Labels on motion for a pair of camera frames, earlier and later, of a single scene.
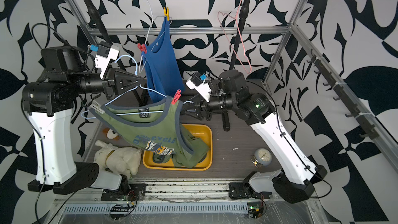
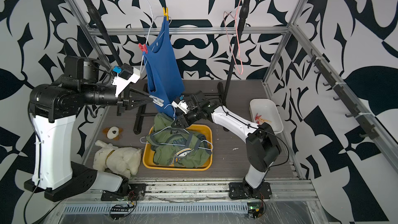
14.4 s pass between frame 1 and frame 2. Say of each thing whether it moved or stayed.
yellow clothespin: stayed
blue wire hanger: moved
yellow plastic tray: stayed
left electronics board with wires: stayed
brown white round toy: stayed
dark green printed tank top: moved
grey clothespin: moved
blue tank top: stayed
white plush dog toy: stayed
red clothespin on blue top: stayed
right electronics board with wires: stayed
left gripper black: moved
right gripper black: moved
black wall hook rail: stayed
